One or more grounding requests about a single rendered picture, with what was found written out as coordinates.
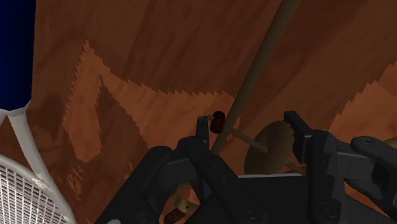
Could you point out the brown disc on thin stick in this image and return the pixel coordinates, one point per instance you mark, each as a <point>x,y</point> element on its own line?
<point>273,149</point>

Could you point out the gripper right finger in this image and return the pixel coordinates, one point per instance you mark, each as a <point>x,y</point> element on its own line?
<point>325,161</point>

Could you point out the long wooden stick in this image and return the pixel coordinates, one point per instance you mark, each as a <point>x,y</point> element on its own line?
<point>257,65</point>

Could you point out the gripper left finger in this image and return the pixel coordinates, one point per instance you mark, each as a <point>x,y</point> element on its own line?
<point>161,173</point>

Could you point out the tan stick dark red end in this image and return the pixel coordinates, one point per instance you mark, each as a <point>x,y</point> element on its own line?
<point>181,206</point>

